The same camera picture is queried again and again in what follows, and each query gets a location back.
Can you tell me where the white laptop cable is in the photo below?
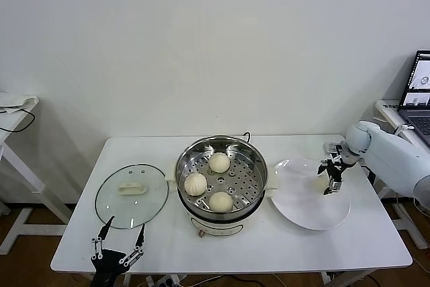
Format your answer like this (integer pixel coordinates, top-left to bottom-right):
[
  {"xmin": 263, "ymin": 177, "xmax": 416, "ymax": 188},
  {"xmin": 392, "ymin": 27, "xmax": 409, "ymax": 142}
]
[{"xmin": 394, "ymin": 124, "xmax": 416, "ymax": 136}]

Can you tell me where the thin black cable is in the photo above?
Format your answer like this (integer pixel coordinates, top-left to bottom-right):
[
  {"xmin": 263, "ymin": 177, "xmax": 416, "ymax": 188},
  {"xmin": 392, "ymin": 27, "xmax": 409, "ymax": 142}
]
[{"xmin": 0, "ymin": 107, "xmax": 36, "ymax": 133}]

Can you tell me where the round glass lid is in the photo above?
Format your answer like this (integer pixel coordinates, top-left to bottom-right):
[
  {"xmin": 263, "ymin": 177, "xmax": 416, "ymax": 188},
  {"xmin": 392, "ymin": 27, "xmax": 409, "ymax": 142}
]
[{"xmin": 95, "ymin": 164, "xmax": 170, "ymax": 231}]

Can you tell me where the white side table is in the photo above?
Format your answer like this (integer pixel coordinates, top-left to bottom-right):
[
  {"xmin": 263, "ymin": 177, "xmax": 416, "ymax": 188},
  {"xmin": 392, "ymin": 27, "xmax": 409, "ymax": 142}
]
[
  {"xmin": 0, "ymin": 95, "xmax": 73, "ymax": 256},
  {"xmin": 374, "ymin": 99, "xmax": 430, "ymax": 251}
]

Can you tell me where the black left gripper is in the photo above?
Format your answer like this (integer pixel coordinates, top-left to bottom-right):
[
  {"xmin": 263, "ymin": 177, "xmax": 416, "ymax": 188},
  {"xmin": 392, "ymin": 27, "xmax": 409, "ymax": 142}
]
[{"xmin": 90, "ymin": 216, "xmax": 146, "ymax": 287}]

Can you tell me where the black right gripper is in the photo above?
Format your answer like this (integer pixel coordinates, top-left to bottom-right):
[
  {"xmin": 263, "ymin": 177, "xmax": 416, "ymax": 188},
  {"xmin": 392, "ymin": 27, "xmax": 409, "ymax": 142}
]
[{"xmin": 317, "ymin": 155, "xmax": 349, "ymax": 196}]

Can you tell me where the white folded cloth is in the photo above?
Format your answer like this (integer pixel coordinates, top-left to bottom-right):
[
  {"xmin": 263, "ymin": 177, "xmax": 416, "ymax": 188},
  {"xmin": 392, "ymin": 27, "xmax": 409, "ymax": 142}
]
[{"xmin": 0, "ymin": 93, "xmax": 38, "ymax": 113}]

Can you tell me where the dark grey open laptop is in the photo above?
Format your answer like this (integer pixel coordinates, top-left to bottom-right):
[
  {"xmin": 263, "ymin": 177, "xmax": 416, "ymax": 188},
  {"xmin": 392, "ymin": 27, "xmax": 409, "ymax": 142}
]
[{"xmin": 398, "ymin": 50, "xmax": 430, "ymax": 149}]

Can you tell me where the white power strip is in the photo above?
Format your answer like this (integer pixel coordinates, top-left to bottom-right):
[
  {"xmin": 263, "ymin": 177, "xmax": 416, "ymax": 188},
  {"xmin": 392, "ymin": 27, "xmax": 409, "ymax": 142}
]
[{"xmin": 146, "ymin": 275, "xmax": 184, "ymax": 287}]

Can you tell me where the white steamed baozi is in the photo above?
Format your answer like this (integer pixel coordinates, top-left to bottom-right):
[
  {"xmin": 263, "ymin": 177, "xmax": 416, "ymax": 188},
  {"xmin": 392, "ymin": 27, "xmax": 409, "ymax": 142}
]
[
  {"xmin": 208, "ymin": 153, "xmax": 231, "ymax": 174},
  {"xmin": 183, "ymin": 173, "xmax": 208, "ymax": 198},
  {"xmin": 312, "ymin": 175, "xmax": 329, "ymax": 192},
  {"xmin": 208, "ymin": 191, "xmax": 234, "ymax": 214}
]

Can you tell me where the stainless steel steamer pot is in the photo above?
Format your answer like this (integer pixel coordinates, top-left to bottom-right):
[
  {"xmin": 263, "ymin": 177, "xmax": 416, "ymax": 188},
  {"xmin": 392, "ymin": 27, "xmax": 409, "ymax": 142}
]
[{"xmin": 166, "ymin": 135, "xmax": 280, "ymax": 216}]

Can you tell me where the white round plate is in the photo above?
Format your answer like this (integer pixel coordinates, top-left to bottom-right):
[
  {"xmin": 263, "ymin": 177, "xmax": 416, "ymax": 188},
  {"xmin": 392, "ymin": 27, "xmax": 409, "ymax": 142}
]
[{"xmin": 269, "ymin": 158, "xmax": 352, "ymax": 231}]

